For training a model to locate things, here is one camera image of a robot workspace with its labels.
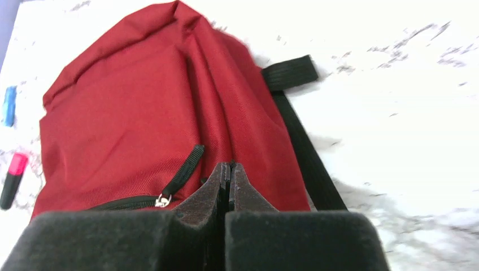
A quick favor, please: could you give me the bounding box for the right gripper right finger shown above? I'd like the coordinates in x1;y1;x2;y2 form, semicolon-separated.
224;164;389;270

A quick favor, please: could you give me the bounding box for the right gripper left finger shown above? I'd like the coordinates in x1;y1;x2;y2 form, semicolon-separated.
2;163;230;270

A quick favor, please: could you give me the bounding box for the red backpack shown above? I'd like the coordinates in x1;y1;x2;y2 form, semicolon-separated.
33;1;345;216

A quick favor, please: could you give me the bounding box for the pink black highlighter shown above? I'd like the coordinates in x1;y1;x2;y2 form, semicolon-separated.
1;152;28;210

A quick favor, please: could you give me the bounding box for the light blue highlighter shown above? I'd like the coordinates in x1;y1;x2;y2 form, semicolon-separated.
2;86;17;127

